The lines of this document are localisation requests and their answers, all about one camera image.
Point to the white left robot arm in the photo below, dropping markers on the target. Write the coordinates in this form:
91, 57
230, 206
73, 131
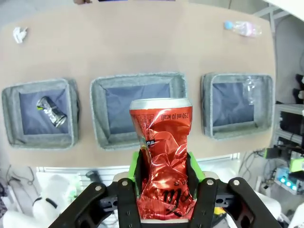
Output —
47, 213

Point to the crushed silver can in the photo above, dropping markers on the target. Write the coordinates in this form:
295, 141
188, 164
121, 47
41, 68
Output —
51, 111

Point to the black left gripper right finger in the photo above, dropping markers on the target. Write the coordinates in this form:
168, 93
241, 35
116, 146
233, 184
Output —
206, 204

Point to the device with blue lights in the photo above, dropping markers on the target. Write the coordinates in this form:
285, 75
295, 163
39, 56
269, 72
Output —
286, 181

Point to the white slatted panel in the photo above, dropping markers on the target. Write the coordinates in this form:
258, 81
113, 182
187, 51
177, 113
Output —
71, 171

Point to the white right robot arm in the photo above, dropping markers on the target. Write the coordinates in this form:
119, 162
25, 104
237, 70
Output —
268, 209

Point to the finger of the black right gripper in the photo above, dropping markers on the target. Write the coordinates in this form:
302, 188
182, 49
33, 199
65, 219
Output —
297, 164
275, 153

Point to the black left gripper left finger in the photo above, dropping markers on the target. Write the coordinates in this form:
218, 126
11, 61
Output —
126, 204

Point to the crushed red drink can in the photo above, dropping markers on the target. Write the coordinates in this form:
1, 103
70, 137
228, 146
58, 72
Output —
166, 142

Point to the clear bottle with pink label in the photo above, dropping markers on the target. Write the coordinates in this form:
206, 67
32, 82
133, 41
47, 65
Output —
244, 28

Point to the white side table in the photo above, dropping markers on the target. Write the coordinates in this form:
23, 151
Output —
285, 4

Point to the grey fabric basket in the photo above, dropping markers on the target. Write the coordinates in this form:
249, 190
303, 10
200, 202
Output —
206, 107
99, 114
14, 133

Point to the metal equipment rack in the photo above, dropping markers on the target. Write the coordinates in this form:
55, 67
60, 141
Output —
289, 118

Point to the white tissue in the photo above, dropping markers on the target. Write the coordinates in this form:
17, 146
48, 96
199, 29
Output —
19, 34

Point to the clear plastic cup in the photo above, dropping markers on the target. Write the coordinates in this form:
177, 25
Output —
251, 91

